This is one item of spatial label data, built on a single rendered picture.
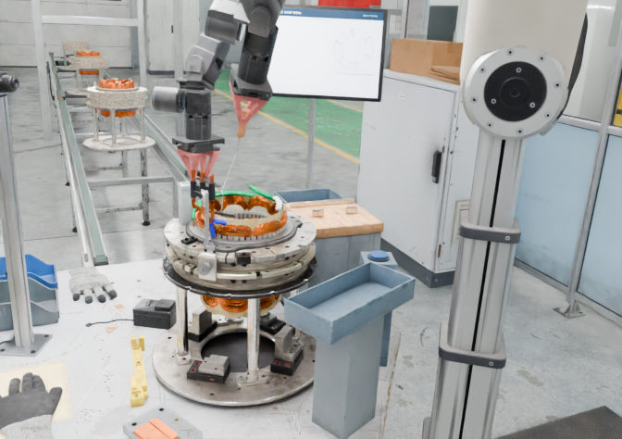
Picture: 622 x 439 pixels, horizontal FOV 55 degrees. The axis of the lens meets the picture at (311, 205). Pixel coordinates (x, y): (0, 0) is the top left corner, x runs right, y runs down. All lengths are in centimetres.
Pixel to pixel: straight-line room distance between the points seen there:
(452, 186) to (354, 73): 140
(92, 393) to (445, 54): 309
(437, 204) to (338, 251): 211
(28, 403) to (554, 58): 113
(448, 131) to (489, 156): 228
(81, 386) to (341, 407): 55
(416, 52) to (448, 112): 69
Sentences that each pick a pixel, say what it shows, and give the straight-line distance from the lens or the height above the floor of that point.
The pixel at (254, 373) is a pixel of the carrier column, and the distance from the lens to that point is 127.
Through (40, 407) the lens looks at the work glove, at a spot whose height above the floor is 80.
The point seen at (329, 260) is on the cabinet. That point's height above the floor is 98.
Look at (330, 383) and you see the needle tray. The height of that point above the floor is 89.
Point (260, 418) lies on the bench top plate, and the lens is 123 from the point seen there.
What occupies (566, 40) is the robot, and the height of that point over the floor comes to 151.
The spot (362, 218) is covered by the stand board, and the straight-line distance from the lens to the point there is 146.
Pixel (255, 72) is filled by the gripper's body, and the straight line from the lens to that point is 112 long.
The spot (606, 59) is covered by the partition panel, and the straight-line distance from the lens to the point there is 342.
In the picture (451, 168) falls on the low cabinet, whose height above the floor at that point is 75.
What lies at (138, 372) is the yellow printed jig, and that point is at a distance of 136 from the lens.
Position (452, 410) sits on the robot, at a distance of 130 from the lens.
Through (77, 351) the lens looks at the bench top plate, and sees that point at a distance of 149.
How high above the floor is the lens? 153
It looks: 18 degrees down
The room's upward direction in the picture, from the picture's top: 3 degrees clockwise
